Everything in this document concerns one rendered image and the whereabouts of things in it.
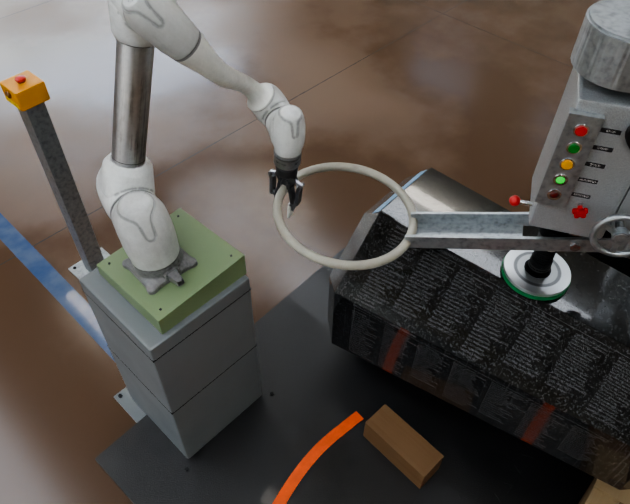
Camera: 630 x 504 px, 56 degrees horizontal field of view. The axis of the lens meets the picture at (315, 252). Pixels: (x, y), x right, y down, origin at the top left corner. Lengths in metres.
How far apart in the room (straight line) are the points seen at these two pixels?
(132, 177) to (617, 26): 1.33
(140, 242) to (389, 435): 1.23
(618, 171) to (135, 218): 1.28
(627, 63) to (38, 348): 2.54
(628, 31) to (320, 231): 2.08
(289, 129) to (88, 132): 2.42
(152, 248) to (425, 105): 2.77
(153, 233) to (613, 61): 1.25
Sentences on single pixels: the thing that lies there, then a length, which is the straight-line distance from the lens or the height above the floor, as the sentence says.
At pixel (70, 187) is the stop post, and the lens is 2.81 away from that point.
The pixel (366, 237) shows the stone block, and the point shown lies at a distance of 2.16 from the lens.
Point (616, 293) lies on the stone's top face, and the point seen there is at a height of 0.83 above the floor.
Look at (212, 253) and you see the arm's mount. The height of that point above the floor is 0.88.
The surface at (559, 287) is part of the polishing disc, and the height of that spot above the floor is 0.85.
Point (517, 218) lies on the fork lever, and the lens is 1.98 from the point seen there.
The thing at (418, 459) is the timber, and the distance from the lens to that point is 2.40.
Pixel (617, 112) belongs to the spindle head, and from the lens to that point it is 1.56.
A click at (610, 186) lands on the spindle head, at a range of 1.69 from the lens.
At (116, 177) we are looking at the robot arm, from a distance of 1.90.
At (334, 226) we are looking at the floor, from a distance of 3.25.
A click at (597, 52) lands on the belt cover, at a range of 1.51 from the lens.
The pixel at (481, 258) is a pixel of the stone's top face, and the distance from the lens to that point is 2.07.
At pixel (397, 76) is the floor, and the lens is 4.48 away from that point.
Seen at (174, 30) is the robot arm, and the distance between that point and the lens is 1.55.
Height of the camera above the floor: 2.32
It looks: 48 degrees down
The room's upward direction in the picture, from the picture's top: 1 degrees clockwise
